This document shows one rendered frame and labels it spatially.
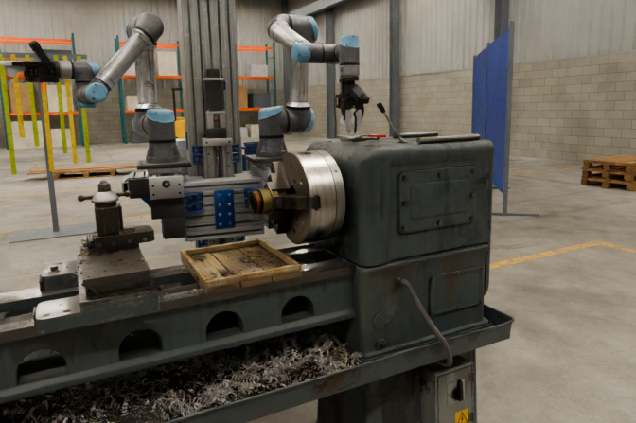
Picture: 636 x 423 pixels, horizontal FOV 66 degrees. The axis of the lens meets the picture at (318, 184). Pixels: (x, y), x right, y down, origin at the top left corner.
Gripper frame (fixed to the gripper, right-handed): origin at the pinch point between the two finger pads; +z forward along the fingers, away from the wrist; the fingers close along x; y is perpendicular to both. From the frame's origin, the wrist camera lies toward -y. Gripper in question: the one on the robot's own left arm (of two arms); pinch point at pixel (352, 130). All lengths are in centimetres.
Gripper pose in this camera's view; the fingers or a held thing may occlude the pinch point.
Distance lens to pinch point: 189.8
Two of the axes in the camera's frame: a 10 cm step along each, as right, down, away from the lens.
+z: 0.2, 9.9, 1.6
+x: -8.9, 0.9, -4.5
